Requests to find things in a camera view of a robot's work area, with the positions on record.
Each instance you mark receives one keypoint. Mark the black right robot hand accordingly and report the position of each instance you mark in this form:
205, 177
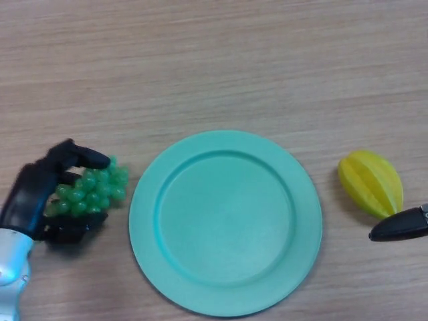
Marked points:
401, 227

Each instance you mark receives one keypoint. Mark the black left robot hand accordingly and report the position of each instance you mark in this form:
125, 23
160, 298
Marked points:
30, 190

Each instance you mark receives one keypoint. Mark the green grape bunch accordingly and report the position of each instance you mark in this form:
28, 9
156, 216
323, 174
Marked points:
90, 194

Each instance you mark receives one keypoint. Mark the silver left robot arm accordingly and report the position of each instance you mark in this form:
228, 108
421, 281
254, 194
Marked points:
11, 271

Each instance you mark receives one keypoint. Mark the teal round plate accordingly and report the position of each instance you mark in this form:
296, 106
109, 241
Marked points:
225, 223

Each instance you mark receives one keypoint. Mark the yellow starfruit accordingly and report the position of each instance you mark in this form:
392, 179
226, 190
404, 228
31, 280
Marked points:
371, 182

